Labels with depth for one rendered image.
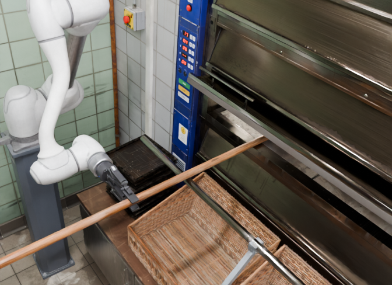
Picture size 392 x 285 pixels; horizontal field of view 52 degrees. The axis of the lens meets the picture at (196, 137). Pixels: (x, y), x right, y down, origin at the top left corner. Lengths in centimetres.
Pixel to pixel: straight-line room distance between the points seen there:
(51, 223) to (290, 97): 155
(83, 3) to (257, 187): 107
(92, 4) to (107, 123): 138
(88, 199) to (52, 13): 116
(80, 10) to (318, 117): 95
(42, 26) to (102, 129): 144
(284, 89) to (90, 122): 159
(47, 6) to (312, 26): 92
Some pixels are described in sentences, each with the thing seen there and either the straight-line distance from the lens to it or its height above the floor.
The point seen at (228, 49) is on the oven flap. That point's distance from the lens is 178.
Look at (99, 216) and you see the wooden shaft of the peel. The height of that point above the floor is 120.
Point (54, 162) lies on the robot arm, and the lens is 163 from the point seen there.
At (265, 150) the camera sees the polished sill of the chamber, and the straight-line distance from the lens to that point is 183.
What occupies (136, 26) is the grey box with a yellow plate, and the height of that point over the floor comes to 143.
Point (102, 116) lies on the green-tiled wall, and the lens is 285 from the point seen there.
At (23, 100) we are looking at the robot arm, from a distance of 200.
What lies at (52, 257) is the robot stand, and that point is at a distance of 271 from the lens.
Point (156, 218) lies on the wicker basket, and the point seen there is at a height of 69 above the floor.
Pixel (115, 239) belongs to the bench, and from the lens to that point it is 219.
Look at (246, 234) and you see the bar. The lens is 147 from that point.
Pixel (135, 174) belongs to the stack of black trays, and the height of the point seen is 87.
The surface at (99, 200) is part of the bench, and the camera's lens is 238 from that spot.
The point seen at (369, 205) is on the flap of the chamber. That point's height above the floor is 141.
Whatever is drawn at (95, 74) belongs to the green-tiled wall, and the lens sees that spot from 267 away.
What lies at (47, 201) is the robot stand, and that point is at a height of 62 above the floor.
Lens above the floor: 228
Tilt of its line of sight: 37 degrees down
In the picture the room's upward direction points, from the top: 6 degrees clockwise
